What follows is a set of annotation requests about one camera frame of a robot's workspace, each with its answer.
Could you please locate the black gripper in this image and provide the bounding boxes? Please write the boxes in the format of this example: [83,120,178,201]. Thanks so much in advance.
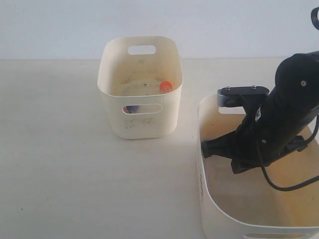
[201,109,309,174]

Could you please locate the orange-capped tube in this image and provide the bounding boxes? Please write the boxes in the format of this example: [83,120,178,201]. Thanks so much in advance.
[159,81,172,94]

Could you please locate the blue-capped tube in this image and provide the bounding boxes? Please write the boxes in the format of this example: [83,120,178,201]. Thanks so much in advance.
[123,105,140,114]

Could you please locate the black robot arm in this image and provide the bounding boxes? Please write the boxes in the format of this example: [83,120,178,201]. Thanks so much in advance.
[201,52,319,174]

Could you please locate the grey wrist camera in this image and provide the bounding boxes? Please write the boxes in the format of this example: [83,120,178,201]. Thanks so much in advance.
[217,86,269,109]

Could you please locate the black cable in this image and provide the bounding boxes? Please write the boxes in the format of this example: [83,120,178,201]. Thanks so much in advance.
[259,7,319,192]

